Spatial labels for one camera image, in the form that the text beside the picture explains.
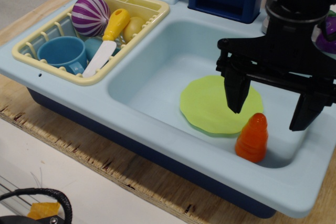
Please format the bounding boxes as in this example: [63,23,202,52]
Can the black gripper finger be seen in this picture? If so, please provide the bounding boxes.
[224,68,250,113]
[289,93,333,131]

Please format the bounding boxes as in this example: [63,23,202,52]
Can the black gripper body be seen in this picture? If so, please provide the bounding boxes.
[216,0,336,99]

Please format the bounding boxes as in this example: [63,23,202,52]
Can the orange toy carrot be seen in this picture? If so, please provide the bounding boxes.
[235,113,268,163]

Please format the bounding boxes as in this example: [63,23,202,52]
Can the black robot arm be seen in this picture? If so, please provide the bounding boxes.
[216,0,335,131]

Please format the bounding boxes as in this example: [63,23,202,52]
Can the green toy plate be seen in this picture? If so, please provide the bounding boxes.
[180,75,264,134]

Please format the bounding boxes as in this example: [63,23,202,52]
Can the grey toy faucet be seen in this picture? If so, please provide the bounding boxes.
[261,16,269,34]

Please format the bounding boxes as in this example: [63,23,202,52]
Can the purple toy eggplant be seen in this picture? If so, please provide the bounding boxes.
[316,10,335,54]

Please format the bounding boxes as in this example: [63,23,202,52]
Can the light blue toy sink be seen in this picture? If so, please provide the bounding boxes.
[1,0,335,218]

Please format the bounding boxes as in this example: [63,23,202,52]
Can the yellow toy potato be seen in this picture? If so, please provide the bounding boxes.
[122,17,145,43]

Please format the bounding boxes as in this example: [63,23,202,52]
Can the small blue toy bowl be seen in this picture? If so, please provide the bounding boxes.
[84,37,121,62]

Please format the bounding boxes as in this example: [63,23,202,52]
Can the wooden plywood board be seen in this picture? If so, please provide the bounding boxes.
[1,0,335,223]

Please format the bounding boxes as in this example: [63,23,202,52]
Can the yellow dish rack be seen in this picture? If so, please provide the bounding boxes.
[12,0,170,86]

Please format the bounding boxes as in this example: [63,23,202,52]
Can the purple striped toy onion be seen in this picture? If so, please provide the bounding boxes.
[71,0,111,37]

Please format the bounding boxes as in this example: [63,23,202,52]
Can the blue toy cup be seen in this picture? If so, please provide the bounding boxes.
[37,36,87,74]

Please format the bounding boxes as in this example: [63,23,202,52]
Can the yellow tape piece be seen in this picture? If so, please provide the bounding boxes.
[27,202,60,220]

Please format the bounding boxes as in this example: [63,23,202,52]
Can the yellow handled toy knife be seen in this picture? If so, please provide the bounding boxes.
[82,8,131,78]

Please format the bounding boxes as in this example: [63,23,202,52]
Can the black braided cable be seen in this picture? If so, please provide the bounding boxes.
[0,188,72,224]

